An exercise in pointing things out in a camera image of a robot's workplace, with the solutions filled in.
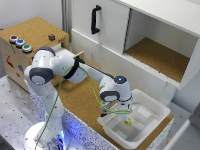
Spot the red button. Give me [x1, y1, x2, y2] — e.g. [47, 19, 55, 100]
[9, 34, 19, 45]

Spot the purple block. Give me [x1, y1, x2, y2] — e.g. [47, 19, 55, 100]
[48, 33, 56, 42]

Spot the black door handle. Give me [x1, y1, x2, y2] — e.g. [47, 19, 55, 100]
[90, 4, 102, 36]

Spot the white plastic box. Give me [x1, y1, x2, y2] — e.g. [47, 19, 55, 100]
[96, 88, 172, 150]

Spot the white cabinet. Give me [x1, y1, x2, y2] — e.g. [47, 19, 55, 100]
[69, 0, 200, 108]

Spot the green cable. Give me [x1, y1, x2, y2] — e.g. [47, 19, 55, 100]
[34, 65, 133, 150]

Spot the wooden drawer box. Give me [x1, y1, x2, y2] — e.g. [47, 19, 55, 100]
[0, 16, 71, 93]

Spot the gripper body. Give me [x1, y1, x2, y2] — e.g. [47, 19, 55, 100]
[117, 100, 134, 118]

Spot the green button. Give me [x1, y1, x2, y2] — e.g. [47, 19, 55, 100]
[21, 43, 33, 54]

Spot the blue button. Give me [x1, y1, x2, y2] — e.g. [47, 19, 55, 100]
[15, 38, 26, 49]

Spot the white sliding door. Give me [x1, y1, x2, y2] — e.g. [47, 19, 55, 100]
[72, 0, 131, 56]

